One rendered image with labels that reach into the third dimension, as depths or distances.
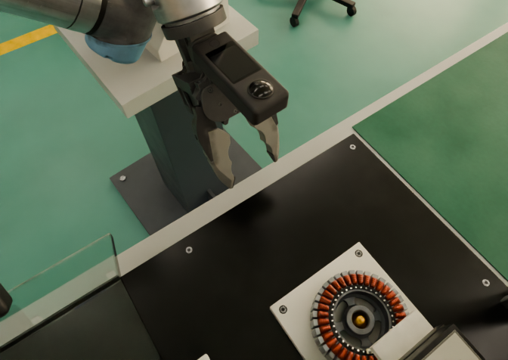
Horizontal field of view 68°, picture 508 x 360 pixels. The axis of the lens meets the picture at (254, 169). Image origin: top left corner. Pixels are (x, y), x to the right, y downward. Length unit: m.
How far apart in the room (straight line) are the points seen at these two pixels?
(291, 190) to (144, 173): 1.00
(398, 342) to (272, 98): 0.26
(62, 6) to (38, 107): 1.43
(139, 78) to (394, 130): 0.47
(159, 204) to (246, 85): 1.08
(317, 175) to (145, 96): 0.35
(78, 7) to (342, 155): 0.41
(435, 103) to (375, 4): 1.54
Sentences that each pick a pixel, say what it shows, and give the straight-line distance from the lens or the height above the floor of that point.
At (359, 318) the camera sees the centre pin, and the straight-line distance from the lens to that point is 0.49.
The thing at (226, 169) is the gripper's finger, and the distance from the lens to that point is 0.48.
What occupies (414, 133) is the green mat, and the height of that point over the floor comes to 0.75.
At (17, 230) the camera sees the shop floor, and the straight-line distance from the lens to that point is 1.61.
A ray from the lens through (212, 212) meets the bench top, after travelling 0.58.
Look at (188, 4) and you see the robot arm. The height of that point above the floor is 1.04.
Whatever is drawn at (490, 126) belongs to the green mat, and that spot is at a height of 0.75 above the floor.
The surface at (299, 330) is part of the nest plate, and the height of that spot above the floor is 0.78.
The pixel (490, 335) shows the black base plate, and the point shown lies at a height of 0.77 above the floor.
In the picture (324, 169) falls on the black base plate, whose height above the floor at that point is 0.77.
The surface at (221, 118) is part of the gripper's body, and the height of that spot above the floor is 0.93.
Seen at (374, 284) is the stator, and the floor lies 0.82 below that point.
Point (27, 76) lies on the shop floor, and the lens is 2.06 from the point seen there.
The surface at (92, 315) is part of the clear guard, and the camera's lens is 0.23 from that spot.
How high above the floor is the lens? 1.28
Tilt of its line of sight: 60 degrees down
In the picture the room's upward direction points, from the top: straight up
